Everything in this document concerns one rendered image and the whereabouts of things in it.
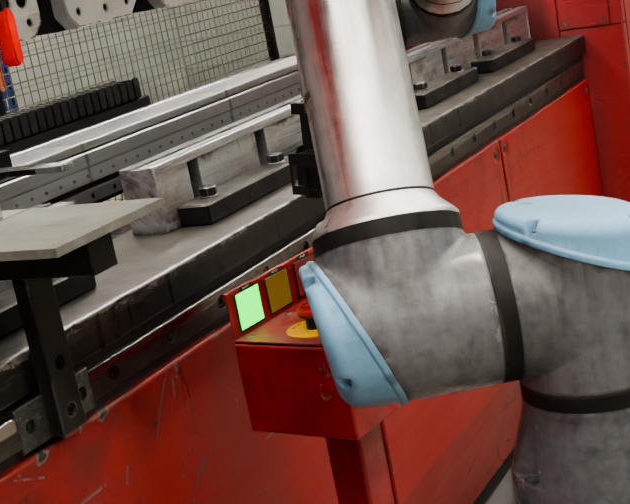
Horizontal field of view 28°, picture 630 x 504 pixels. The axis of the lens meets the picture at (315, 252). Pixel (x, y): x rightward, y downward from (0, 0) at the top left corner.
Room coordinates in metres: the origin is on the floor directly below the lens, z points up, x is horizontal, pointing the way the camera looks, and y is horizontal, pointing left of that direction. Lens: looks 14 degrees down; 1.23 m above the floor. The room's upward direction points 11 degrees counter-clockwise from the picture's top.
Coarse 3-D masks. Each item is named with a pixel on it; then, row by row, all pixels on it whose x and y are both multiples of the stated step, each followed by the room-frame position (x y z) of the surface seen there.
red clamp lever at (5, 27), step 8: (0, 0) 1.44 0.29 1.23; (0, 8) 1.44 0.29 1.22; (0, 16) 1.44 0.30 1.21; (8, 16) 1.44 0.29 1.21; (0, 24) 1.44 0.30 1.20; (8, 24) 1.44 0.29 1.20; (0, 32) 1.44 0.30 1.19; (8, 32) 1.44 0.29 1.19; (16, 32) 1.45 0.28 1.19; (0, 40) 1.44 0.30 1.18; (8, 40) 1.44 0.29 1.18; (16, 40) 1.44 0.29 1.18; (0, 48) 1.44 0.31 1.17; (8, 48) 1.44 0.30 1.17; (16, 48) 1.44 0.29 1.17; (8, 56) 1.44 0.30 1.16; (16, 56) 1.44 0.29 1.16; (8, 64) 1.44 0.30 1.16; (16, 64) 1.44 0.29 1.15
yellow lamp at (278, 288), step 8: (280, 272) 1.54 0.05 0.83; (272, 280) 1.53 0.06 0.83; (280, 280) 1.54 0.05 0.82; (288, 280) 1.55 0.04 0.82; (272, 288) 1.52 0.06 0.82; (280, 288) 1.54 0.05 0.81; (288, 288) 1.55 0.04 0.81; (272, 296) 1.52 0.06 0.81; (280, 296) 1.53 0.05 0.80; (288, 296) 1.55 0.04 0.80; (272, 304) 1.52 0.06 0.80; (280, 304) 1.53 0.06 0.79; (272, 312) 1.52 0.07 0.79
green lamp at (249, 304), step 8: (248, 288) 1.49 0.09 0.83; (256, 288) 1.50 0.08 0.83; (240, 296) 1.47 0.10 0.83; (248, 296) 1.48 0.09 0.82; (256, 296) 1.50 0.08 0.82; (240, 304) 1.47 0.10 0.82; (248, 304) 1.48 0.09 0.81; (256, 304) 1.49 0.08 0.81; (240, 312) 1.47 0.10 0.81; (248, 312) 1.48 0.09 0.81; (256, 312) 1.49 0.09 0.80; (240, 320) 1.47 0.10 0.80; (248, 320) 1.48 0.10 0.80; (256, 320) 1.49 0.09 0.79
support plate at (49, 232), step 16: (32, 208) 1.37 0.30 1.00; (48, 208) 1.35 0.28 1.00; (64, 208) 1.33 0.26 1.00; (80, 208) 1.31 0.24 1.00; (96, 208) 1.30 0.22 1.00; (112, 208) 1.28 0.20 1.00; (128, 208) 1.26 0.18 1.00; (144, 208) 1.26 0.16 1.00; (0, 224) 1.31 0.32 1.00; (16, 224) 1.29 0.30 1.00; (32, 224) 1.27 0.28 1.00; (48, 224) 1.26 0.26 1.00; (64, 224) 1.24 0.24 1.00; (80, 224) 1.22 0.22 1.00; (96, 224) 1.21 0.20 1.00; (112, 224) 1.21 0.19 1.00; (0, 240) 1.22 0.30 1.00; (16, 240) 1.20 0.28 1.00; (32, 240) 1.19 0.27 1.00; (48, 240) 1.17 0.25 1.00; (64, 240) 1.16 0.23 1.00; (80, 240) 1.16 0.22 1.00; (0, 256) 1.17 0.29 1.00; (16, 256) 1.16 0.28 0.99; (32, 256) 1.15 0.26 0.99; (48, 256) 1.14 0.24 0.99
